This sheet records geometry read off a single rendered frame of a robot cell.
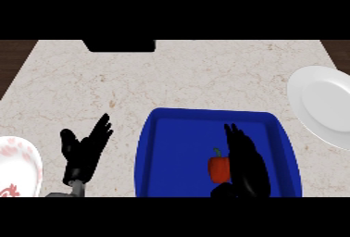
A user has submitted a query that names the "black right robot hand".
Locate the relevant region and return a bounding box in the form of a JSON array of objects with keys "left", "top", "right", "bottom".
[{"left": 209, "top": 122, "right": 273, "bottom": 198}]

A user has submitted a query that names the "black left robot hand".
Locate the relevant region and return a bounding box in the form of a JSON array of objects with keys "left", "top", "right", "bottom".
[{"left": 59, "top": 113, "right": 115, "bottom": 186}]

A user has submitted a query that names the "red bell pepper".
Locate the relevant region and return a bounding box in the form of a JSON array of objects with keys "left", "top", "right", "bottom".
[{"left": 206, "top": 147, "right": 232, "bottom": 184}]

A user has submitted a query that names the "blue tray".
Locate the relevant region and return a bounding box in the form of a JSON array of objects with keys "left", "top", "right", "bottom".
[{"left": 134, "top": 106, "right": 304, "bottom": 198}]

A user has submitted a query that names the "white plate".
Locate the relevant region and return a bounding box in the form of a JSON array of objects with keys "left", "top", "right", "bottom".
[{"left": 285, "top": 65, "right": 350, "bottom": 152}]

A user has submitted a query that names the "white bowl with red print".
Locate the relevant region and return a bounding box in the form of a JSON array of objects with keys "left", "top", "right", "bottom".
[{"left": 0, "top": 135, "right": 44, "bottom": 198}]

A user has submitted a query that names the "black appliance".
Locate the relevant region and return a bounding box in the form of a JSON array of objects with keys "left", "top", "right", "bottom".
[{"left": 81, "top": 39, "right": 156, "bottom": 53}]

